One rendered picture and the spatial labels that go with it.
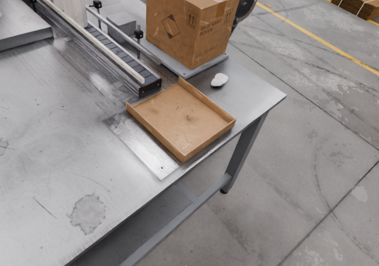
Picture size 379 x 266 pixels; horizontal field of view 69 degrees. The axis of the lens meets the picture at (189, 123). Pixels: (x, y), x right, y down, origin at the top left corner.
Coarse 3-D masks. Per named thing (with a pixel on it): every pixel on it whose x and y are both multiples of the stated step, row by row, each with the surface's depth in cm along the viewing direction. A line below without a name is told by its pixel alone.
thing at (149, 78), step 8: (40, 0) 135; (88, 24) 126; (80, 32) 121; (96, 32) 122; (88, 40) 117; (104, 40) 119; (96, 48) 114; (112, 48) 116; (120, 48) 116; (120, 56) 113; (128, 56) 113; (128, 64) 110; (136, 64) 111; (128, 72) 106; (144, 72) 108; (136, 80) 104; (144, 80) 105; (152, 80) 105
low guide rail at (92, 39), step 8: (48, 0) 129; (56, 8) 125; (64, 16) 123; (72, 24) 120; (88, 32) 115; (96, 40) 112; (104, 48) 109; (112, 56) 107; (120, 64) 106; (136, 72) 102
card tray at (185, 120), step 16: (160, 96) 106; (176, 96) 108; (192, 96) 109; (144, 112) 100; (160, 112) 101; (176, 112) 102; (192, 112) 103; (208, 112) 104; (224, 112) 101; (160, 128) 95; (176, 128) 96; (192, 128) 97; (208, 128) 98; (224, 128) 96; (176, 144) 92; (192, 144) 93; (208, 144) 94
